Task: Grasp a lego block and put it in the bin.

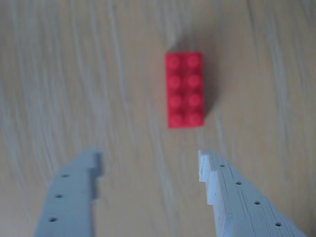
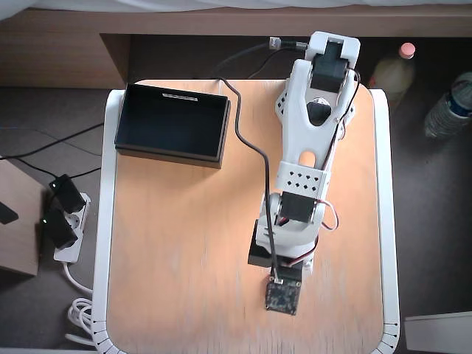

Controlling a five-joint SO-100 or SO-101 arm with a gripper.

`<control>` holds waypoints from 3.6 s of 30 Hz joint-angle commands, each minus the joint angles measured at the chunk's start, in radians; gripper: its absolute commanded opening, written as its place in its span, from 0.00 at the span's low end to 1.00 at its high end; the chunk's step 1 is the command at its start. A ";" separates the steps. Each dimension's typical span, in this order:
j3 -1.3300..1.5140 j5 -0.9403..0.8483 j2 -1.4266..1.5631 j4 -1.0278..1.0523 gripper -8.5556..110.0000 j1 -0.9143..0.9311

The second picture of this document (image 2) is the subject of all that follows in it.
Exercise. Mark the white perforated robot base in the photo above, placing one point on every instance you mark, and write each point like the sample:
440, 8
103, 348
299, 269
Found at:
282, 105

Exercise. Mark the yellow juice bottle pink cap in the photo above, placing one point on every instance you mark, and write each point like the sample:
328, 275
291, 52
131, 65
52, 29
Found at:
392, 77

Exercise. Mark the white box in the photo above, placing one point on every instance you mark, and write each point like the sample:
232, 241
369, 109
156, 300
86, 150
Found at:
439, 332

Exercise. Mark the white gripper black servos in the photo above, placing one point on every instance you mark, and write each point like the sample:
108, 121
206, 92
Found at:
293, 273

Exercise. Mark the black flat object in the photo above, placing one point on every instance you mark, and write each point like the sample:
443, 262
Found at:
6, 214

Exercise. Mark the white bedsheet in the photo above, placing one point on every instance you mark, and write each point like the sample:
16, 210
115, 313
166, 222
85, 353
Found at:
221, 3

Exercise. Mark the black rectangular bin box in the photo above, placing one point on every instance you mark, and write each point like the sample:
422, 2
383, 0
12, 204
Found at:
169, 125

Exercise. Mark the brown wooden bed frame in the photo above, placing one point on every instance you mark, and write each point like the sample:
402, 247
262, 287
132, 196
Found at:
55, 55

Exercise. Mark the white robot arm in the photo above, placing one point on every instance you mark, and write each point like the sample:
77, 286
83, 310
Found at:
298, 110

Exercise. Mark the clear plastic water bottle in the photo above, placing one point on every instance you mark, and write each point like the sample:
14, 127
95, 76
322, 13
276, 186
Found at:
446, 110

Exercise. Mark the white power strip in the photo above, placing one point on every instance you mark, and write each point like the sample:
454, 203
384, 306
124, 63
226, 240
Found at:
70, 254

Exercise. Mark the brown cardboard box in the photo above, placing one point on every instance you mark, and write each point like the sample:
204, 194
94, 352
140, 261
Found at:
18, 243

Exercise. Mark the bare camera circuit board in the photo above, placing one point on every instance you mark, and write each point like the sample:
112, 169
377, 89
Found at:
282, 298

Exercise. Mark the black power adapter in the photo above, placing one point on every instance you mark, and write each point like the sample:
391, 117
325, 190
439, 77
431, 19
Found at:
59, 228
68, 193

